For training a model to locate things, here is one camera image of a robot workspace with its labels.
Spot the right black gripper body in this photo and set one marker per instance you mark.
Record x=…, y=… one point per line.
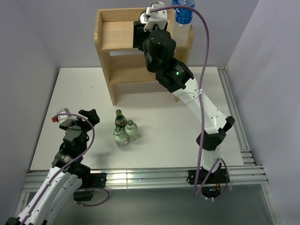
x=150, y=66

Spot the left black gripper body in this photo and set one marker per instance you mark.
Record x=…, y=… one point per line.
x=84, y=127

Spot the clear soda bottle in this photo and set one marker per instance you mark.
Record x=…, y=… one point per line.
x=120, y=137
x=131, y=130

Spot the black can yellow label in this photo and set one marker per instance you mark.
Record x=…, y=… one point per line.
x=158, y=4

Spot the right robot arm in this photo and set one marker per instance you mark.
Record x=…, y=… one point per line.
x=178, y=79

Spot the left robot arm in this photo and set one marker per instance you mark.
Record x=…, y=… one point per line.
x=66, y=173

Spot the front clear water bottle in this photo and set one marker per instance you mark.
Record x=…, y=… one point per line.
x=181, y=25

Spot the green bottle red label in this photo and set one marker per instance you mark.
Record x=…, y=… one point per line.
x=120, y=120

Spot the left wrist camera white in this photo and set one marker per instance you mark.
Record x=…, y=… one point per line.
x=63, y=117

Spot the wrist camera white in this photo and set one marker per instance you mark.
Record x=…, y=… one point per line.
x=63, y=117
x=156, y=17

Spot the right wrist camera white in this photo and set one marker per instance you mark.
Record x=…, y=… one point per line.
x=156, y=17

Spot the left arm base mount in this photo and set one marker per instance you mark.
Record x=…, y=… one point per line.
x=94, y=180

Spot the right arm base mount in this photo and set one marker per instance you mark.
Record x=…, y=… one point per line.
x=212, y=187

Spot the aluminium frame rails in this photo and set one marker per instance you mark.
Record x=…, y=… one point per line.
x=159, y=168

